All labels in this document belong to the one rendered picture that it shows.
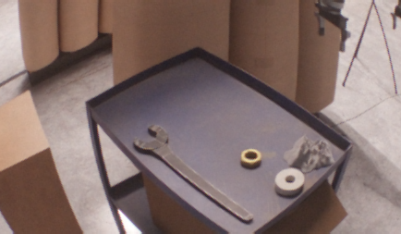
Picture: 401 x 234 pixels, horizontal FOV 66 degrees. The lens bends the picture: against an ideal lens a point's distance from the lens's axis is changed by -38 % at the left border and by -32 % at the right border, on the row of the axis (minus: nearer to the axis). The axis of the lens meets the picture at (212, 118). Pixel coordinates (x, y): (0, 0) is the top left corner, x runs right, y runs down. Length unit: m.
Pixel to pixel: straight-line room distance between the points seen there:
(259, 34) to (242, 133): 0.75
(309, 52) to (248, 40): 0.47
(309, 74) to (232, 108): 1.10
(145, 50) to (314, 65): 0.99
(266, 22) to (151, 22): 0.52
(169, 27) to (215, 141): 0.53
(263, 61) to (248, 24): 0.19
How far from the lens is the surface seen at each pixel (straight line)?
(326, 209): 1.04
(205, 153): 1.04
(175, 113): 1.15
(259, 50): 1.82
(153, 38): 1.49
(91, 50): 3.43
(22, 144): 1.09
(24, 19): 2.97
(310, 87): 2.27
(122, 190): 1.46
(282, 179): 0.95
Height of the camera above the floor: 1.56
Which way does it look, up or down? 37 degrees down
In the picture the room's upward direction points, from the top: 2 degrees clockwise
